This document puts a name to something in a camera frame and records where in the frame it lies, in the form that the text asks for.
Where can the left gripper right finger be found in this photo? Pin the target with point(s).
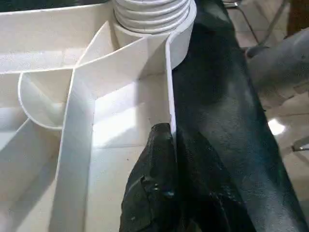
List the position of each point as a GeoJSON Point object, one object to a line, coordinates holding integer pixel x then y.
{"type": "Point", "coordinates": [207, 193]}

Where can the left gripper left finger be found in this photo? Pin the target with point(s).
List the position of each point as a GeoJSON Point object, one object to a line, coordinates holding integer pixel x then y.
{"type": "Point", "coordinates": [152, 188]}

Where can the white plastic table top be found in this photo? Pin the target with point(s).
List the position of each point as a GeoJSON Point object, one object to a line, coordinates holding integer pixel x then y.
{"type": "Point", "coordinates": [72, 116]}

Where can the white plastic table leg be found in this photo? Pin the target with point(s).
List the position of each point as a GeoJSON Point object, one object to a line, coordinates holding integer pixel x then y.
{"type": "Point", "coordinates": [152, 14]}

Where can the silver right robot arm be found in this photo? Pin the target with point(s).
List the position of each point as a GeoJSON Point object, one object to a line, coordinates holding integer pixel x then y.
{"type": "Point", "coordinates": [282, 63]}

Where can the brown furniture leg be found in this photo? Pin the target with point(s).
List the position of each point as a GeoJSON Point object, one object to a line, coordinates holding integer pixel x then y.
{"type": "Point", "coordinates": [298, 14]}

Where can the metal chair frame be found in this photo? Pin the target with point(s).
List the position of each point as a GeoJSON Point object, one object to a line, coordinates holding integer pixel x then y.
{"type": "Point", "coordinates": [251, 24]}

